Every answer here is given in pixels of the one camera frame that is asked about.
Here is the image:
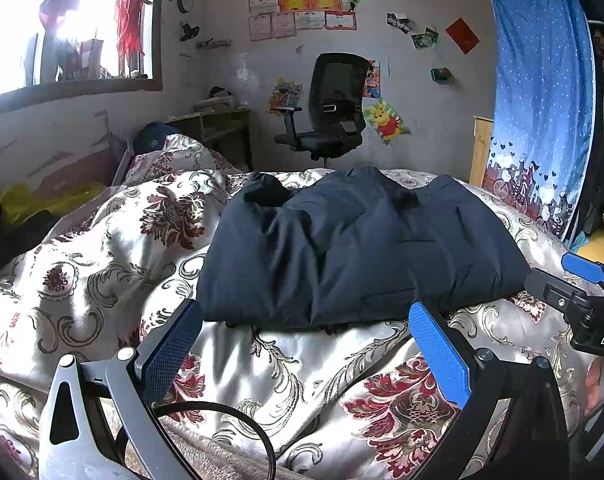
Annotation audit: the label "green wall photos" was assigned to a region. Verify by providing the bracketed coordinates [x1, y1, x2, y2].
[411, 27, 439, 51]

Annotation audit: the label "black and white wall photos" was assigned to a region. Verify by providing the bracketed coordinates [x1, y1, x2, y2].
[387, 11, 412, 35]

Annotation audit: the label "wooden board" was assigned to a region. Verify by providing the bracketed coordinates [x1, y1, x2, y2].
[469, 116, 494, 188]

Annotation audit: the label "cartoon figure wall poster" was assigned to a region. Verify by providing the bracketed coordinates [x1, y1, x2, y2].
[363, 59, 383, 99]

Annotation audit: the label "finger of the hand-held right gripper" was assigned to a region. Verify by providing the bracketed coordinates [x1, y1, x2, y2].
[524, 267, 583, 317]
[562, 252, 604, 284]

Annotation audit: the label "yellow bear wall poster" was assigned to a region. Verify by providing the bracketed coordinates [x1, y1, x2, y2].
[363, 99, 412, 146]

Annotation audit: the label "black office chair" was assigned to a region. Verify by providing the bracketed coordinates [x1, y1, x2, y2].
[274, 52, 369, 170]

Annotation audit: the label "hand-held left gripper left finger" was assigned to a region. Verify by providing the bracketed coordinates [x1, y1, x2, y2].
[38, 298, 204, 480]

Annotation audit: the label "red paper on wall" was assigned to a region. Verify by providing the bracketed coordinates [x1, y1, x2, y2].
[445, 17, 481, 55]

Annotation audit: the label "blue cloth bundle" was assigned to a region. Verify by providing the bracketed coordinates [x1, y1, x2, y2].
[132, 121, 183, 155]

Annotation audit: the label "black cable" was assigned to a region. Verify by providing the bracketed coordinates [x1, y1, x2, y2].
[114, 401, 277, 480]

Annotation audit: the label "dark navy padded jacket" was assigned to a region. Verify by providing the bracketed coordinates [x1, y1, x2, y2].
[196, 166, 532, 330]

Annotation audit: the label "red hanging garment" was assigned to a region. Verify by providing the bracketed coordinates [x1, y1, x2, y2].
[114, 0, 145, 68]

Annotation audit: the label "row of wall certificates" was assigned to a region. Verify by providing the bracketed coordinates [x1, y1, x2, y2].
[248, 0, 377, 42]

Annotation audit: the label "floral satin duvet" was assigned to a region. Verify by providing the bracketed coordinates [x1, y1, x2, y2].
[0, 135, 604, 480]

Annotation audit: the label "colourful cartoon wall poster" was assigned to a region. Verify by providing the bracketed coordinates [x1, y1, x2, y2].
[268, 77, 304, 117]

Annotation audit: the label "wooden desk with shelves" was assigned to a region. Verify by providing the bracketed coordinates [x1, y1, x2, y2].
[167, 105, 253, 171]

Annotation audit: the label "yellow cloth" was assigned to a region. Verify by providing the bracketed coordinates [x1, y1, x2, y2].
[0, 182, 105, 226]

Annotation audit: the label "window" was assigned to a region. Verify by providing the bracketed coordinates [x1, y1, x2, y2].
[0, 0, 164, 103]

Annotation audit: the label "blue printed curtain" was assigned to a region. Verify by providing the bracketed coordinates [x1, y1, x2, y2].
[482, 0, 597, 251]

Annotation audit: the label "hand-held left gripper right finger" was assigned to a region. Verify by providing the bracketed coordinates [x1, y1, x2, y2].
[408, 301, 570, 480]

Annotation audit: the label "person's right hand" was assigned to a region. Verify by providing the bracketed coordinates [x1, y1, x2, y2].
[584, 360, 604, 413]

